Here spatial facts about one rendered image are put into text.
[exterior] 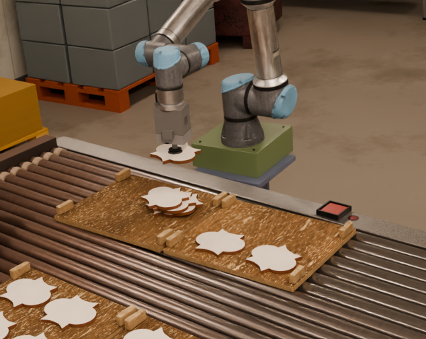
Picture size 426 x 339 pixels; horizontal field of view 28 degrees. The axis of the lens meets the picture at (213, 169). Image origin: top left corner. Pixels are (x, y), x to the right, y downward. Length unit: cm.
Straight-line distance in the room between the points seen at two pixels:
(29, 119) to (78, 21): 101
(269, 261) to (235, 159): 74
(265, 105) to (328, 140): 272
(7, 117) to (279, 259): 345
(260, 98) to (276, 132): 25
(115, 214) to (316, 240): 62
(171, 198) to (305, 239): 44
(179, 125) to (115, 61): 378
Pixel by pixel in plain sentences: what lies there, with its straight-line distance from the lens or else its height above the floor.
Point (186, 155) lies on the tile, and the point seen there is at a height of 113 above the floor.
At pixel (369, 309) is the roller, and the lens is 207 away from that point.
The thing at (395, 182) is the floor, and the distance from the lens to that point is 489.
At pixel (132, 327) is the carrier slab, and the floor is 94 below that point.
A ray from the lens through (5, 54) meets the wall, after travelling 685.
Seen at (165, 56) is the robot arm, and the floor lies 142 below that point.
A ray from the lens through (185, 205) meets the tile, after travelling 247.
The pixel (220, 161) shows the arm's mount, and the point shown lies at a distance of 291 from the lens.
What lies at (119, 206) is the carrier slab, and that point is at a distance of 259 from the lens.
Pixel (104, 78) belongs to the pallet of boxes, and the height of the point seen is 25.
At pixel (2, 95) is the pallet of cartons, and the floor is 46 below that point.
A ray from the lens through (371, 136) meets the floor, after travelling 553.
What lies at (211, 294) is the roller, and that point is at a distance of 214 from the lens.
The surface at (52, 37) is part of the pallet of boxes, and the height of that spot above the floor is 52.
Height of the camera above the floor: 205
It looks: 24 degrees down
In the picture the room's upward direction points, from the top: 4 degrees counter-clockwise
